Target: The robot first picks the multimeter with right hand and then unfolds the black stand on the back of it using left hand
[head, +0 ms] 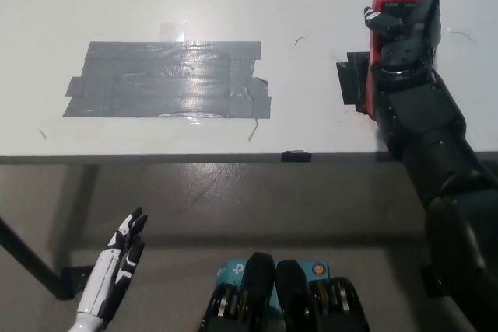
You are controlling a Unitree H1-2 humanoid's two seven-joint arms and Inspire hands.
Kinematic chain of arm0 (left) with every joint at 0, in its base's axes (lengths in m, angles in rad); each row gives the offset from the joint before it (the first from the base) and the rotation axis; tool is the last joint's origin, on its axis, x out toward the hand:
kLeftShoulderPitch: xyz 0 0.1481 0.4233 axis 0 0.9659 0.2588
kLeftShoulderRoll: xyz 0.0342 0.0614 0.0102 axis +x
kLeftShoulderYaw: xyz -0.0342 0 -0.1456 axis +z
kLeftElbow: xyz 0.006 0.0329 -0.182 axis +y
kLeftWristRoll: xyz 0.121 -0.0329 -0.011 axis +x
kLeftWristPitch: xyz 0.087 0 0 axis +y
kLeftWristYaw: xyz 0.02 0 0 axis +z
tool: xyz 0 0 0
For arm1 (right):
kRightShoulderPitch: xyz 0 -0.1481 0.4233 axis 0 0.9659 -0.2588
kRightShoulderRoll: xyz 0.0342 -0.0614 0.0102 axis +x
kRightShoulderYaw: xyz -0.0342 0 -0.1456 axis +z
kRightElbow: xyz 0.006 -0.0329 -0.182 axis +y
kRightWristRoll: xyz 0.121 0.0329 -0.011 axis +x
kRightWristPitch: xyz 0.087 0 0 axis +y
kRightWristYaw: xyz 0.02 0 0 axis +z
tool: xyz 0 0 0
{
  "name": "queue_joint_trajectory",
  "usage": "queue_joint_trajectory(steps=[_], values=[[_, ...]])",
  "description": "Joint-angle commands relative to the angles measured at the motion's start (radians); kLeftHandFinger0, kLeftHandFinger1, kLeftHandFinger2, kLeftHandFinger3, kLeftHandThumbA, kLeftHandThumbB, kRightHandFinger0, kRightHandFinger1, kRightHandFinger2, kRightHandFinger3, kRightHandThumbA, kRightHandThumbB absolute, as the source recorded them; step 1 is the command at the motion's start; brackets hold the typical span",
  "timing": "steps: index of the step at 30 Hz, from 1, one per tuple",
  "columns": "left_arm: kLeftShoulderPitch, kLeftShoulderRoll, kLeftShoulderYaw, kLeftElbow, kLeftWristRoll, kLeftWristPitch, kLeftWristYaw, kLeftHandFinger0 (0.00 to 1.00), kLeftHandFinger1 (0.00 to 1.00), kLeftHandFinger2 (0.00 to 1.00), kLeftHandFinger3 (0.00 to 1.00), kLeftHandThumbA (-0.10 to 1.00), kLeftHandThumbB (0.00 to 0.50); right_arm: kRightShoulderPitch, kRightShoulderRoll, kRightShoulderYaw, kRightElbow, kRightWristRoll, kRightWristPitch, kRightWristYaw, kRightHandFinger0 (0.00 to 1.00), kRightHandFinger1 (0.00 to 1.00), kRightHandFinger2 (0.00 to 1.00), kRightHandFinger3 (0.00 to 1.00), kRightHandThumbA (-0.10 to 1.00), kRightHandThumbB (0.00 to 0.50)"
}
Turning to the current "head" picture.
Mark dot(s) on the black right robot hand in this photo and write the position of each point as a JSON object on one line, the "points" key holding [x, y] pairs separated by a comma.
{"points": [[404, 52]]}

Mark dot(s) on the black and teal robot body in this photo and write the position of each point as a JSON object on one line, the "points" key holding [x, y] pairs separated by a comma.
{"points": [[286, 293]]}

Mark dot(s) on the black metal table leg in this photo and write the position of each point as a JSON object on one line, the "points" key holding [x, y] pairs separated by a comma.
{"points": [[27, 258]]}

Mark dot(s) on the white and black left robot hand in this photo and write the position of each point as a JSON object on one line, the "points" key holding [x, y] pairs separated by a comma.
{"points": [[109, 273]]}

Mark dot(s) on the red multimeter with black stand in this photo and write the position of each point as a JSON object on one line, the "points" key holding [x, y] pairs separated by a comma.
{"points": [[372, 46]]}

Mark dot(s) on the grey duct tape patch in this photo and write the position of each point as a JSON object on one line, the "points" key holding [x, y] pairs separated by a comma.
{"points": [[163, 83]]}

